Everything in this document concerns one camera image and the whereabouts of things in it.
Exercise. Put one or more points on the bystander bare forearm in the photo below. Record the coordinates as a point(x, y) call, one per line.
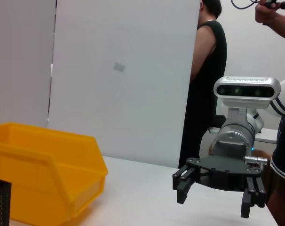
point(284, 27)

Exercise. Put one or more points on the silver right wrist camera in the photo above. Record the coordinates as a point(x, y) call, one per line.
point(246, 91)

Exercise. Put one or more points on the person in dark striped shorts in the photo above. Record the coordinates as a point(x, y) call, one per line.
point(283, 153)

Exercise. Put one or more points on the yellow plastic storage bin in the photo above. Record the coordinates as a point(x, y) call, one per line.
point(43, 174)

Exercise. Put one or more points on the person in black sleeveless top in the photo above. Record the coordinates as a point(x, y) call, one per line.
point(203, 106)

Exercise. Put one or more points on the black mesh pen holder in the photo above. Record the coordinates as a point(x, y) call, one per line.
point(0, 202)

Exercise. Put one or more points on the black handheld controller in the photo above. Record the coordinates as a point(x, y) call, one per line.
point(270, 3)

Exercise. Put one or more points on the white partition board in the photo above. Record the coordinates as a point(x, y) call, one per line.
point(20, 58)
point(121, 106)

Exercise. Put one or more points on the bystander bare hand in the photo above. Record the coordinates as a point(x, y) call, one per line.
point(264, 14)

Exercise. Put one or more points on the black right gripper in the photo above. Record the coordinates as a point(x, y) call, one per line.
point(227, 171)

